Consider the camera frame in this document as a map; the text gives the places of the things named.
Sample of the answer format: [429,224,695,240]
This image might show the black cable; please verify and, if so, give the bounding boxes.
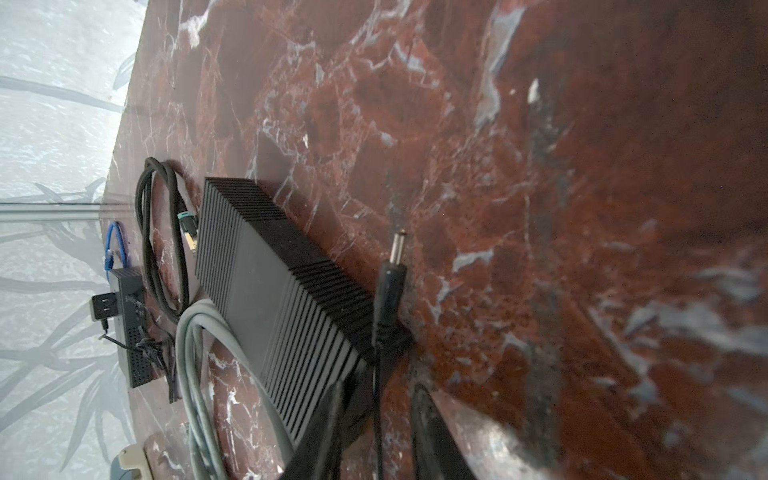
[134,157,200,325]

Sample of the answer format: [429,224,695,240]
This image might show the small black network switch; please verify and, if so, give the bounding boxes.
[195,177,374,447]

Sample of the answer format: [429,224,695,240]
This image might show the blue ethernet cable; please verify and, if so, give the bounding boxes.
[103,220,130,272]

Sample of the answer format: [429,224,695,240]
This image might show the beige teal handheld device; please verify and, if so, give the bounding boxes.
[109,444,154,480]

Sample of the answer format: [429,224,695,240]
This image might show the black power adapter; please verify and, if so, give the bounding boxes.
[89,292,120,322]
[372,230,407,480]

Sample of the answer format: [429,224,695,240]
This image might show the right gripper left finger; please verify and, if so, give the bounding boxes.
[280,381,346,480]

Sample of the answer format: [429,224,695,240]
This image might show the grey ethernet cable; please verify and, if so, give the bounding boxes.
[175,298,296,480]

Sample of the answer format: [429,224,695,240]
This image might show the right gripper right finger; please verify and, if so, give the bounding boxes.
[410,384,476,479]

